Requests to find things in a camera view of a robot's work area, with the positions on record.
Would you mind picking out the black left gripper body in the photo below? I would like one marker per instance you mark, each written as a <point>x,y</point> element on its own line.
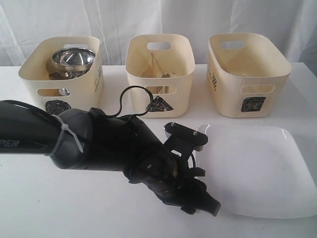
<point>171,180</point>

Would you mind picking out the wooden chopstick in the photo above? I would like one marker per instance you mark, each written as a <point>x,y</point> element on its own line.
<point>157,70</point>

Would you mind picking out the stainless steel bowl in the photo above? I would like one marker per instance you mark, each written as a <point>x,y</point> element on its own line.
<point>73,59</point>

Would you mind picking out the steel table knife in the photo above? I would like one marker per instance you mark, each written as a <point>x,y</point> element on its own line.
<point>158,89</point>

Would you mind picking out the steel spoon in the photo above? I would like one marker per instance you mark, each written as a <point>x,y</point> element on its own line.
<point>168,75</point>

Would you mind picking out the steel mug front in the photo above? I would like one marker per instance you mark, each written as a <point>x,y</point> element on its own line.
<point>65,75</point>

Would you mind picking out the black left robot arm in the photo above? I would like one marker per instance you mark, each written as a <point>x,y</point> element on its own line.
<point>91,140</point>

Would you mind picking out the white square plate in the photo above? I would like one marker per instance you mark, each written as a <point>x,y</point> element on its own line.
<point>257,171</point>

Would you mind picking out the cream bin with triangle mark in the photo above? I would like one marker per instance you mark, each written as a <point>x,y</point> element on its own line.
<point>174,54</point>

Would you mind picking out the cream bin with square mark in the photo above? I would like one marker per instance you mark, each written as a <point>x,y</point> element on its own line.
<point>246,73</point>

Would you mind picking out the cream bin with circle mark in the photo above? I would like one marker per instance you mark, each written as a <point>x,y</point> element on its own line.
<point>82,92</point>

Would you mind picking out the white backdrop curtain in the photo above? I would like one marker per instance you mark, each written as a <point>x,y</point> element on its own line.
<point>290,24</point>

